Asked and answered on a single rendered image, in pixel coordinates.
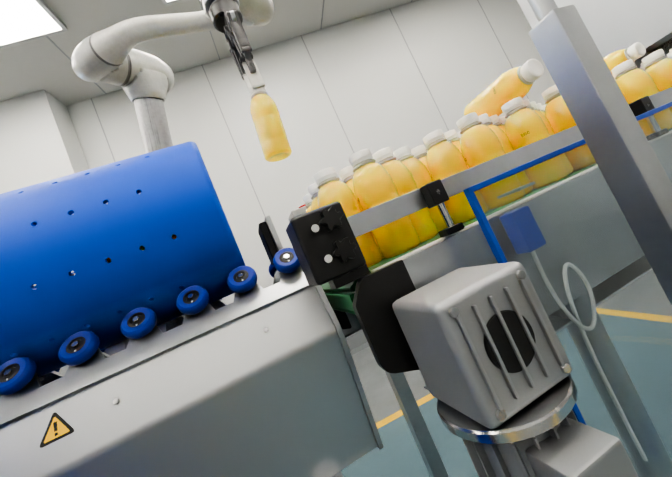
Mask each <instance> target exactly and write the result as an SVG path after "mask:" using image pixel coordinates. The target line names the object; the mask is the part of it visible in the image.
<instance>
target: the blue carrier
mask: <svg viewBox="0 0 672 477"><path fill-rule="evenodd" d="M139 193H140V194H139ZM172 235H176V237H177V238H176V239H173V238H172ZM141 246H144V247H145V249H144V250H141V249H140V247H141ZM107 258H110V259H111V262H108V261H107ZM239 266H246V265H245V262H244V260H243V257H242V255H241V252H240V250H239V247H238V245H237V242H236V240H235V237H234V235H233V232H232V230H231V227H230V225H229V222H228V220H227V218H226V215H225V213H224V210H223V208H222V205H221V203H220V200H219V198H218V195H217V193H216V190H215V188H214V185H213V183H212V181H211V178H210V176H209V173H208V171H207V168H206V166H205V163H204V161H203V158H202V156H201V154H200V151H199V149H198V146H197V144H196V143H195V142H193V141H189V142H185V143H182V144H178V145H174V146H171V147H167V148H164V149H160V150H156V151H153V152H149V153H146V154H142V155H138V156H135V157H131V158H128V159H124V160H120V161H117V162H113V163H110V164H106V165H102V166H99V167H95V168H92V169H88V170H84V171H81V172H77V173H74V174H70V175H67V176H63V177H59V178H56V179H52V180H49V181H45V182H41V183H38V184H34V185H31V186H27V187H23V188H20V189H16V190H13V191H9V192H5V193H2V194H0V366H1V365H3V364H4V363H5V362H7V361H9V360H11V359H13V358H16V357H21V356H23V357H29V358H30V359H32V360H34V361H35V363H36V365H37V370H36V373H37V375H38V377H41V376H43V375H45V374H48V373H50V372H52V371H55V370H57V369H59V368H62V367H64V366H66V364H64V363H63V362H61V361H60V359H59V357H58V351H59V348H60V347H61V345H62V343H63V342H64V341H65V340H66V339H67V338H68V337H70V336H71V335H73V334H75V333H77V332H79V331H84V330H88V331H92V332H94V333H95V334H96V335H97V336H98V337H99V340H100V345H99V348H100V350H103V349H106V348H108V347H110V346H113V345H115V344H117V343H120V342H122V341H124V340H127V339H129V338H127V337H125V336H124V335H123V334H122V332H121V329H120V324H121V321H122V319H123V318H124V317H125V316H126V315H127V314H128V313H129V312H130V311H132V310H133V309H136V308H139V307H148V308H151V309H152V310H153V311H154V312H155V313H156V315H157V323H156V325H157V326H159V325H162V324H164V323H166V322H169V321H171V320H173V319H176V318H178V317H180V316H182V315H185V314H183V313H181V312H180V311H179V309H178V308H177V306H176V300H177V297H178V295H179V294H180V293H181V292H182V291H183V290H184V289H186V288H187V287H190V286H193V285H199V286H202V287H204V288H205V289H206V290H207V292H208V293H209V304H210V303H213V302H215V301H217V300H220V299H222V298H224V297H227V296H229V295H231V294H234V293H235V292H233V291H232V290H230V288H229V286H228V284H227V277H228V275H229V273H230V272H231V271H232V270H233V269H235V268H237V267H239ZM72 271H74V272H72ZM71 272H72V273H71ZM73 274H75V275H73ZM34 284H36V285H35V286H34Z"/></svg>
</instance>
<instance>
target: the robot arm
mask: <svg viewBox="0 0 672 477"><path fill-rule="evenodd" d="M200 2H201V4H202V6H203V8H204V11H198V12H187V13H174V14H161V15H149V16H140V17H135V18H130V19H127V20H124V21H121V22H119V23H117V24H115V25H113V26H110V27H108V28H106V29H104V30H101V31H98V32H95V33H94V34H92V35H91V36H89V37H87V38H85V39H84V40H83V41H82V42H81V43H80V44H78V46H77V47H76V48H75V50H74V52H73V54H72V59H71V61H72V68H73V70H74V72H75V73H76V75H77V76H78V77H80V78H81V79H83V80H85V81H88V82H95V83H97V82H100V81H101V82H103V83H108V84H113V85H118V86H122V88H123V90H124V91H125V93H126V94H127V95H128V97H129V99H130V100H131V101H132V102H133V103H134V106H135V110H136V115H137V119H138V123H139V128H140V132H141V136H142V140H143V145H144V149H145V153H149V152H153V151H156V150H160V149H164V148H167V147H171V146H173V143H172V139H171V134H170V130H169V125H168V121H167V116H166V112H165V107H164V102H165V100H166V97H167V93H168V92H169V91H171V89H172V88H173V86H174V75H173V72H172V70H171V68H170V67H169V66H168V65H167V64H166V63H165V62H163V61H162V60H160V59H159V58H157V57H155V56H153V55H151V54H148V53H145V52H142V51H139V50H136V49H132V48H133V47H134V46H135V45H137V44H138V43H140V42H143V41H146V40H150V39H156V38H163V37H171V36H178V35H185V34H193V33H200V32H207V31H212V30H217V31H219V32H221V33H224V35H225V39H226V41H227V42H228V44H229V46H230V53H231V55H232V57H233V59H234V61H235V63H236V65H237V68H238V70H239V72H240V74H241V77H242V79H243V80H245V82H246V85H247V87H248V89H249V88H250V87H251V86H252V88H253V89H257V88H261V87H265V83H264V81H263V79H262V76H261V74H260V72H259V70H258V67H257V65H256V63H255V60H252V59H253V55H252V53H251V52H252V47H251V45H250V43H249V40H248V38H247V35H246V33H245V31H244V28H243V26H252V25H254V26H264V25H267V24H268V23H269V22H270V21H271V19H272V17H273V15H274V5H273V1H272V0H200Z"/></svg>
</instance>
